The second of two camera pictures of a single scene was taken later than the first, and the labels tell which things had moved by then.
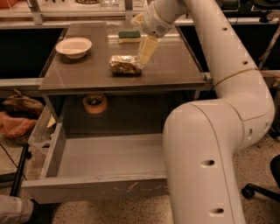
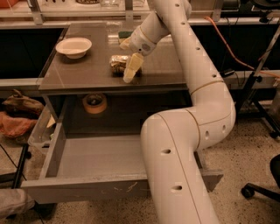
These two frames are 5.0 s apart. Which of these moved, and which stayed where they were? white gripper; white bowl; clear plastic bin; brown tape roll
Moved: white gripper
Stayed: white bowl; clear plastic bin; brown tape roll
